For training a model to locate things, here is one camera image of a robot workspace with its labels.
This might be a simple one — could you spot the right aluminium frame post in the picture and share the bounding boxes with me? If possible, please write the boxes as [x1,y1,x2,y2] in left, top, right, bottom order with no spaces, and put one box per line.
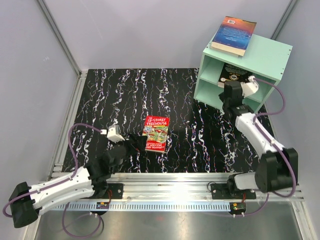
[270,0,300,41]

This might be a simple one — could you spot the aluminium frame post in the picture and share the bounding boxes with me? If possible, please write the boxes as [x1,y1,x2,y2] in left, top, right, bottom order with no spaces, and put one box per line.
[270,0,300,41]
[36,0,82,77]

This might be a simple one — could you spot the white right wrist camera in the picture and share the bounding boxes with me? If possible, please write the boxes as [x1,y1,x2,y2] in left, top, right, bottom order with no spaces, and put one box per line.
[240,75,259,98]

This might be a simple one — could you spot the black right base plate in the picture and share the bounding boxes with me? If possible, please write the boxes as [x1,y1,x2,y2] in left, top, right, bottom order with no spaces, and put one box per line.
[206,181,257,200]

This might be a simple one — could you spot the right control board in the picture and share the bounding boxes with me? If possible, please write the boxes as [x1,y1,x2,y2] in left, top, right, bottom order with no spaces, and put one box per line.
[229,202,247,215]

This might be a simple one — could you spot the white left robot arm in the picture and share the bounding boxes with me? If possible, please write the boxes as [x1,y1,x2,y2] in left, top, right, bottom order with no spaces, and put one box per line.
[8,134,147,229]

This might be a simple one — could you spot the aluminium mounting rail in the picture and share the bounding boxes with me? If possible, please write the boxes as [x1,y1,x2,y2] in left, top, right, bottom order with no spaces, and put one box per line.
[34,172,305,203]

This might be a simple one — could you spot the left control board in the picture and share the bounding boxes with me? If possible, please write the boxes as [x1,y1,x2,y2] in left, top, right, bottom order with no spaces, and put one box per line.
[96,202,110,209]

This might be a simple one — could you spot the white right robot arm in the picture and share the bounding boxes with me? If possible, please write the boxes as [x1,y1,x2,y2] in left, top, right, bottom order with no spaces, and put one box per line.
[219,76,299,199]

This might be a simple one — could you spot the red treehouse book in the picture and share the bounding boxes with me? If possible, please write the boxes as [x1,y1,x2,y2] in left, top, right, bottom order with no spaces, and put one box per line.
[142,115,170,153]

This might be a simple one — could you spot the black marbled table mat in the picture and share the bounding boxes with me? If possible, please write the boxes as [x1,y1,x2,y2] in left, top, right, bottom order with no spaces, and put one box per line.
[62,68,260,173]

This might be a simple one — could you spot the control board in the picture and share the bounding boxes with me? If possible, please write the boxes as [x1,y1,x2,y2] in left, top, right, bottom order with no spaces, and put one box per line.
[229,202,247,215]
[96,202,110,209]

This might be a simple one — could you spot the mint green wooden shelf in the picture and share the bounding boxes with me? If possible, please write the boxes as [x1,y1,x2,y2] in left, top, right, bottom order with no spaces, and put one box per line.
[193,34,293,110]

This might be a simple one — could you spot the blue orange sunset book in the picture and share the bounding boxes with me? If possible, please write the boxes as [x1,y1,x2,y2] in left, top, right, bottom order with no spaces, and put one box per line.
[210,16,257,56]

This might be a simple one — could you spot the left aluminium frame post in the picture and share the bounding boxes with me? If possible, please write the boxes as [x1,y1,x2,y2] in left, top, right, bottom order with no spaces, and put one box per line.
[36,0,82,77]

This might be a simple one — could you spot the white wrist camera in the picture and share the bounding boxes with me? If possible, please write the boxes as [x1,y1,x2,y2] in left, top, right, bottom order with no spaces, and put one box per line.
[100,124,126,143]
[240,75,259,98]

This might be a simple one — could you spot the white slotted cable duct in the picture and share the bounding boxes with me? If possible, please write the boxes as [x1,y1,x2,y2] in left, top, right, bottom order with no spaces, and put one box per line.
[43,201,232,212]

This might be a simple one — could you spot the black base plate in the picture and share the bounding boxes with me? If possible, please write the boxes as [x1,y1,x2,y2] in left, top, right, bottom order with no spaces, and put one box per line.
[206,181,257,200]
[84,182,124,200]

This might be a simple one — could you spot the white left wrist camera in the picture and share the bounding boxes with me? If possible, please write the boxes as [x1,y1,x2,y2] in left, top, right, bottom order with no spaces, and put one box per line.
[100,124,126,143]

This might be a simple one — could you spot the black paperback book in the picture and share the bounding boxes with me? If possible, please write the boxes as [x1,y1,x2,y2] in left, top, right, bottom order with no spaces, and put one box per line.
[217,63,252,88]

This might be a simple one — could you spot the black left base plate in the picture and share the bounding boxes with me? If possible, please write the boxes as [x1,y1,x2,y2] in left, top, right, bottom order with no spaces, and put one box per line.
[84,182,124,200]

